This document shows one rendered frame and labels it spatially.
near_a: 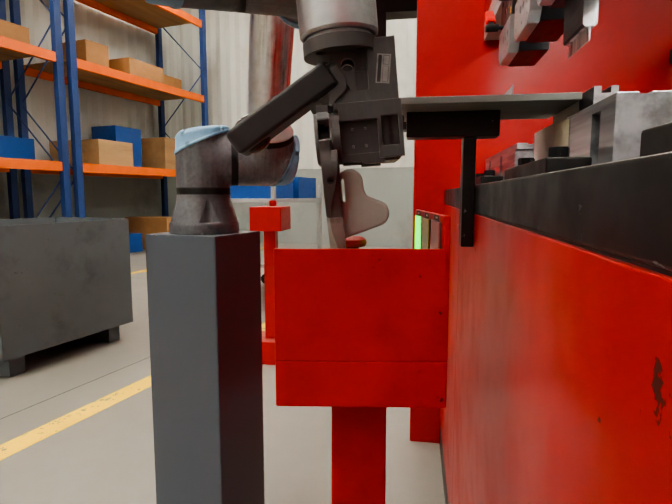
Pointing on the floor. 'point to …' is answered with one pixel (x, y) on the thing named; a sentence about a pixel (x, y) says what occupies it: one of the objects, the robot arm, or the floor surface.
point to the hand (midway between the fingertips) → (335, 252)
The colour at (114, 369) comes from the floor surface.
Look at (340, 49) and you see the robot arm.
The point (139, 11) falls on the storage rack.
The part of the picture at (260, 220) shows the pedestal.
